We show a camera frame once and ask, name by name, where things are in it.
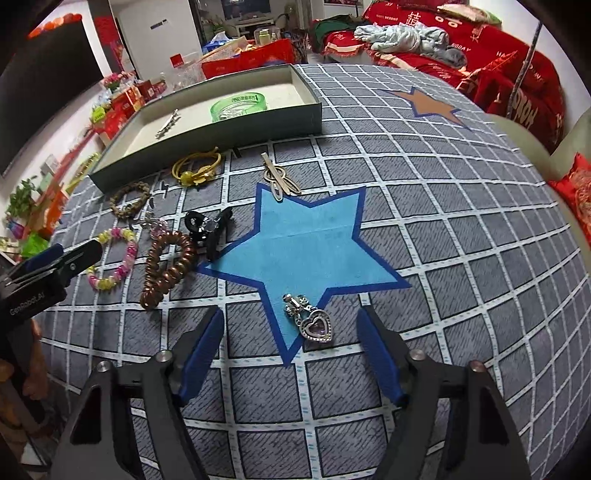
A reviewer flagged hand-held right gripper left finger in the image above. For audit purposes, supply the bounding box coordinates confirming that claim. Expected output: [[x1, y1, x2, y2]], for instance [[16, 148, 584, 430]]
[[46, 306, 225, 480]]

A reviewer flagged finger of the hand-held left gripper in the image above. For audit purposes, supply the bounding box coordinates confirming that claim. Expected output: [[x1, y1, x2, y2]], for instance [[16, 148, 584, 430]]
[[46, 240, 103, 287], [9, 243, 64, 278]]

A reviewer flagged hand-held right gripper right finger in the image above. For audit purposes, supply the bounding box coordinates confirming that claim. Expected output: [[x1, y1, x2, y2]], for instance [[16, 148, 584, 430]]
[[356, 306, 536, 480]]

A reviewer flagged pink yellow bead bracelet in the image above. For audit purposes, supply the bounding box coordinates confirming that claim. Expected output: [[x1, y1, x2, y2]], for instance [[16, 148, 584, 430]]
[[87, 226, 139, 291]]

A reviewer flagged silver heart pendant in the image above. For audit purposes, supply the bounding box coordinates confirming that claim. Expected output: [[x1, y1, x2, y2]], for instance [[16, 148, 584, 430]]
[[283, 293, 332, 344]]

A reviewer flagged brown spiral hair tie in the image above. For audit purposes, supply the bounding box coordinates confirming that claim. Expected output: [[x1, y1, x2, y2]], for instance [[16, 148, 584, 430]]
[[140, 231, 198, 310]]

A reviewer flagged brown braided bracelet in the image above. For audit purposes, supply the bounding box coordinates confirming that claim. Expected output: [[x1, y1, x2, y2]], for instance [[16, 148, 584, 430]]
[[110, 181, 152, 220]]

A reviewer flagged black claw hair clip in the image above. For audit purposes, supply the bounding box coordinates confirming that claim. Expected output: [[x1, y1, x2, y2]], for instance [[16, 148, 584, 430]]
[[185, 208, 235, 262]]

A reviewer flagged yellow hair tie with bead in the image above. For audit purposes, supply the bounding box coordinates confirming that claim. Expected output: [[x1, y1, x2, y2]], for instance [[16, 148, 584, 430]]
[[172, 147, 223, 190]]

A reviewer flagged grey shallow box white inside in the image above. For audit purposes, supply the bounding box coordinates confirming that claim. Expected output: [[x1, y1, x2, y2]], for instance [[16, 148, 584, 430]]
[[88, 64, 323, 193]]

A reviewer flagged person's left forearm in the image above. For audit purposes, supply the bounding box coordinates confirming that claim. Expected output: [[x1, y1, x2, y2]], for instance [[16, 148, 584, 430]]
[[0, 318, 49, 467]]

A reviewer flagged green snack packet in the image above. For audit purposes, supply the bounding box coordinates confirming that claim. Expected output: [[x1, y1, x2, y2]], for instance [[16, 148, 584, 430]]
[[21, 233, 47, 257]]

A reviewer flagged green potted plant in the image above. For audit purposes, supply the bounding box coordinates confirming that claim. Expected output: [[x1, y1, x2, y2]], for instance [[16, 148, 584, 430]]
[[4, 180, 40, 217]]

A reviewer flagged grey grid-pattern tray table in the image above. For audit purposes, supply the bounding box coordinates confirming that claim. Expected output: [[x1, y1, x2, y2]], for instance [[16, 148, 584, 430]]
[[34, 64, 583, 480]]

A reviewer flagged silver metal hair clip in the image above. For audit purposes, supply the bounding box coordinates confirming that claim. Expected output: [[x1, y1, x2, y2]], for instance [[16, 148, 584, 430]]
[[156, 109, 180, 139]]

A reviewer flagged group of red gift boxes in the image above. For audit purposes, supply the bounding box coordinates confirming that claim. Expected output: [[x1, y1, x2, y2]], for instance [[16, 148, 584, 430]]
[[95, 78, 167, 134]]

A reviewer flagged black television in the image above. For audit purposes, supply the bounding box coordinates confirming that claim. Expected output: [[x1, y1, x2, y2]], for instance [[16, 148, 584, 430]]
[[0, 18, 105, 178]]

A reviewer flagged beige looped hair clip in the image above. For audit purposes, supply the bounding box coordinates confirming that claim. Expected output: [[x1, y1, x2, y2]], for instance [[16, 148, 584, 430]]
[[261, 152, 301, 202]]

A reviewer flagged white cabinet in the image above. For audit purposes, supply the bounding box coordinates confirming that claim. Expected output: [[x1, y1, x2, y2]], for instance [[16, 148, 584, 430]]
[[115, 0, 204, 70]]

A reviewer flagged red paper bag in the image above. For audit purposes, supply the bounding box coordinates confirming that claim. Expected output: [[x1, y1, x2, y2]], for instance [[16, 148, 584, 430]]
[[240, 39, 296, 70], [202, 58, 243, 79]]

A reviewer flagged green translucent bangle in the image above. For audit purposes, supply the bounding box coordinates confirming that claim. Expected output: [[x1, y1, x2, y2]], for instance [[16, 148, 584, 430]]
[[210, 92, 269, 123]]

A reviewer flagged blue tissue box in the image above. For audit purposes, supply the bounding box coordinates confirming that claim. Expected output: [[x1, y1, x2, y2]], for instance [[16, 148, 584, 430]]
[[202, 31, 236, 51]]

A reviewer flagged red embroidered cushion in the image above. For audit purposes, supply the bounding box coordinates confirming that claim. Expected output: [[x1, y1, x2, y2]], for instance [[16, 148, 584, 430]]
[[549, 152, 591, 232]]

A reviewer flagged light blue clothes pile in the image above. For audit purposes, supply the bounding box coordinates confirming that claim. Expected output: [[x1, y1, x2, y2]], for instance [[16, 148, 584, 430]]
[[355, 22, 467, 65]]

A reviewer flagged red covered sofa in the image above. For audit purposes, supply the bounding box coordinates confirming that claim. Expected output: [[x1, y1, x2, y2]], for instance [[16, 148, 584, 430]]
[[321, 0, 566, 153]]

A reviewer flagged dark green cloth pile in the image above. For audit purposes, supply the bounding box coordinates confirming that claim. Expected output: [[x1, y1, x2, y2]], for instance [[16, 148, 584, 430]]
[[308, 16, 370, 51]]

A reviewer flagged thin metal pole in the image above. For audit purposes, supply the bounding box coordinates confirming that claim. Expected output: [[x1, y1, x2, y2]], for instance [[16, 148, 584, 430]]
[[505, 18, 543, 121]]

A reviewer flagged green edged pillow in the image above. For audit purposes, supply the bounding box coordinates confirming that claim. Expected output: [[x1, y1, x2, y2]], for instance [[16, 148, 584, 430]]
[[436, 2, 502, 26]]

